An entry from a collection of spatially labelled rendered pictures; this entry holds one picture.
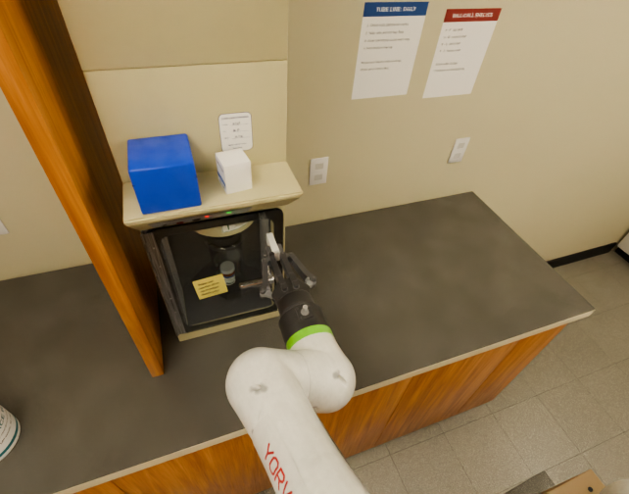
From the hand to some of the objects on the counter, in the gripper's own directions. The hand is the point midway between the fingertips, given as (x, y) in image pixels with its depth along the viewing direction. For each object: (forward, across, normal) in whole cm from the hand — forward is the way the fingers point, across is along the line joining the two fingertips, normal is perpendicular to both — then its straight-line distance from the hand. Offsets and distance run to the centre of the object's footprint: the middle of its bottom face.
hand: (272, 246), depth 89 cm
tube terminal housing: (+17, +12, +37) cm, 42 cm away
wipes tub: (-9, +72, +37) cm, 82 cm away
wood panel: (+20, +34, +37) cm, 54 cm away
